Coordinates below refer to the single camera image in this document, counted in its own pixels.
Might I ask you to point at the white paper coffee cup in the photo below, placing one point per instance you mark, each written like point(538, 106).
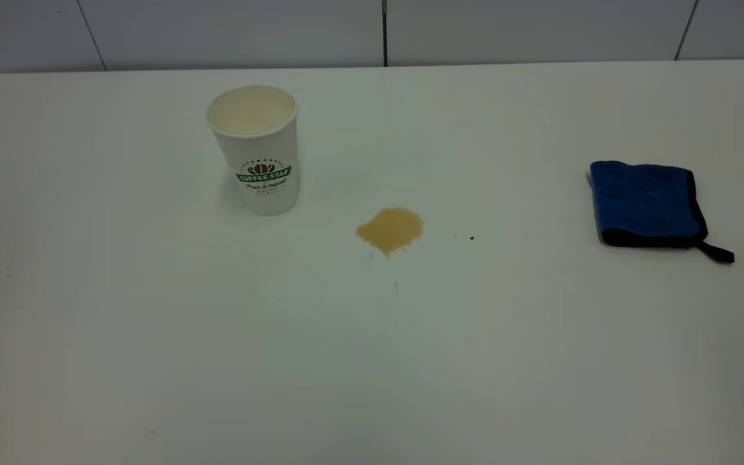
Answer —
point(259, 161)

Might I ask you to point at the blue microfiber cloth black trim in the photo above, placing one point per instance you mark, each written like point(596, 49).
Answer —
point(646, 200)

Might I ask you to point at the tan coffee spill puddle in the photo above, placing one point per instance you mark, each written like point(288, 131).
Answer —
point(390, 229)

